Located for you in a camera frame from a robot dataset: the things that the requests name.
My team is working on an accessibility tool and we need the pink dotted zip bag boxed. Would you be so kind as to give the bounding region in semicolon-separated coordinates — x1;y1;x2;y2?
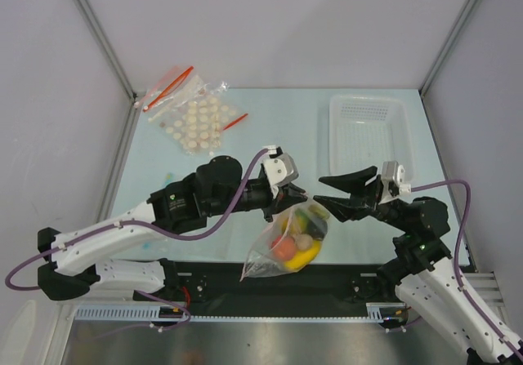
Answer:
240;200;331;280

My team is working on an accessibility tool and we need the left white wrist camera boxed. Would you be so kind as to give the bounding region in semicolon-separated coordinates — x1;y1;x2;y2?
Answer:
261;145;299;189

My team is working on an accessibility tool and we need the left aluminium frame post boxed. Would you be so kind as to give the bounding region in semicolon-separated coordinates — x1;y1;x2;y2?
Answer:
59;0;138;100

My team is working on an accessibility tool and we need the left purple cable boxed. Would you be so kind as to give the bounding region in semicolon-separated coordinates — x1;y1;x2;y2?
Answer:
4;147;270;292

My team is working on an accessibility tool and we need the yellow banana bunch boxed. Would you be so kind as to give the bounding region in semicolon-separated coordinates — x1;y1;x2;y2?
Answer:
284;241;321;272

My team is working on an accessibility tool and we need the right aluminium frame post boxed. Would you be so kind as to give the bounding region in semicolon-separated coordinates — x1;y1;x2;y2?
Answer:
418;0;482;99

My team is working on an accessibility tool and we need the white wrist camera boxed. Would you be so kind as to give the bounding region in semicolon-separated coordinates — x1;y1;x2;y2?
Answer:
261;145;299;189
378;161;412;204

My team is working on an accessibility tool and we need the beige garlic bulb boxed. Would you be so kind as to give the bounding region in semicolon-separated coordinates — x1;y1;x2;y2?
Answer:
295;234;314;251

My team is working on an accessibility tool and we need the white slotted cable duct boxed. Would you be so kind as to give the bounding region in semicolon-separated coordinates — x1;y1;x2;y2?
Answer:
74;303;407;323

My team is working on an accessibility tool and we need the green orange mango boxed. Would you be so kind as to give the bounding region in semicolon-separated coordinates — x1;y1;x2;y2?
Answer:
295;204;330;232

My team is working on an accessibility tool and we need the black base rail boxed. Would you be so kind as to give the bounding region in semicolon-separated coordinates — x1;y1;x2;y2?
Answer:
153;262;398;318

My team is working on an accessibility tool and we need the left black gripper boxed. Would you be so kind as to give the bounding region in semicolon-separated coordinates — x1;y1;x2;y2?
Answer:
206;179;306;223

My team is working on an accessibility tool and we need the blue zipper clear bag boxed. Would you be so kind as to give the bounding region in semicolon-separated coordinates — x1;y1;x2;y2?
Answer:
138;171;234;260

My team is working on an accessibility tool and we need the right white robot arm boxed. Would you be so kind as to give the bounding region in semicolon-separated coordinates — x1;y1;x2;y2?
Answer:
313;161;522;364

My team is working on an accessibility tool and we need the cream dotted zip bag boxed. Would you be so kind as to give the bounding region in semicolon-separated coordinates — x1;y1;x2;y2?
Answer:
149;82;248;156

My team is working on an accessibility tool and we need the dark purple fruit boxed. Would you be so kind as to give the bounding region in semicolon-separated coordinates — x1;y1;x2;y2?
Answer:
304;219;328;241

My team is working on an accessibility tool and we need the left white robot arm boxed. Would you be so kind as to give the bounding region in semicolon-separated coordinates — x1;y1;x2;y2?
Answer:
38;150;307;301

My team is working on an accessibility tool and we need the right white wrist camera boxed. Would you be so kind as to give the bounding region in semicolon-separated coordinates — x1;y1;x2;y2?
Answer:
378;161;412;204

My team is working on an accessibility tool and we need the red zipper clear bag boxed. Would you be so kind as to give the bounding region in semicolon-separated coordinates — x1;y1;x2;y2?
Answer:
133;65;205;122

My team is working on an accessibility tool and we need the red orange peach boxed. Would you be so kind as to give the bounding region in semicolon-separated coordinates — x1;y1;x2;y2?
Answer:
270;236;297;261

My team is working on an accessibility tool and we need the aluminium frame post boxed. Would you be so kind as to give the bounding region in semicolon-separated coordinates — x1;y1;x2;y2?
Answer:
418;0;482;99
59;0;138;100

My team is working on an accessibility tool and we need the white perforated plastic basket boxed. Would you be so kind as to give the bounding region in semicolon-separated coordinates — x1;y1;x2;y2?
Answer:
329;94;416;180

